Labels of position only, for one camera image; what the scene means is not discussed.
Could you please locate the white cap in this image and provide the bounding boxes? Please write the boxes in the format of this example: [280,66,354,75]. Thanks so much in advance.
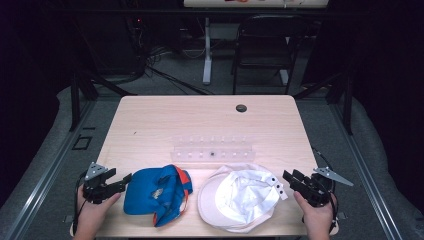
[197,163,289,234]

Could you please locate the black folding chair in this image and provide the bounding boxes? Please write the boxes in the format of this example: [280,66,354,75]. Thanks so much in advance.
[230,13,309,96]

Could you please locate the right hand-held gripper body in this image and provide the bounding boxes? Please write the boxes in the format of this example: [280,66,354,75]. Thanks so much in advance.
[299,166,354,208]

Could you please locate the white desk leg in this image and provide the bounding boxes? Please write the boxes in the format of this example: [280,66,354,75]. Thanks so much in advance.
[202,17,213,86]

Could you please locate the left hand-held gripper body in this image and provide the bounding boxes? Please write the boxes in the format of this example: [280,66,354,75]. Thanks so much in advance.
[82,162,116,205]

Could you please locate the person's left hand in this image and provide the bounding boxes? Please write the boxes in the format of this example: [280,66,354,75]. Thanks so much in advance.
[74,185,122,234]

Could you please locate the person's right hand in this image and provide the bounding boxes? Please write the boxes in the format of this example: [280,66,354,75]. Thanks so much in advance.
[293,190,338,234]

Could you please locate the blue and orange cap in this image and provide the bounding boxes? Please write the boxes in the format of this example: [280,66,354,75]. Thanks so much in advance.
[123,164,194,228]

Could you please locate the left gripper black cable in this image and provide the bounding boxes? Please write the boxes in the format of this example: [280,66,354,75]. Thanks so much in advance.
[72,171,89,235]

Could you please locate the black floor cables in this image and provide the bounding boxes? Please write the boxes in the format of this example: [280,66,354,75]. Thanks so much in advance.
[144,64,214,96]

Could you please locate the clear acrylic peg rack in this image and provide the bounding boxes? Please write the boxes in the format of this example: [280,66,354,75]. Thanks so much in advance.
[170,134,257,165]

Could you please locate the aluminium floor rail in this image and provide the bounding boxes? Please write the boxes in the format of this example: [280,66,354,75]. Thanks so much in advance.
[3,99,98,240]
[328,99,406,240]

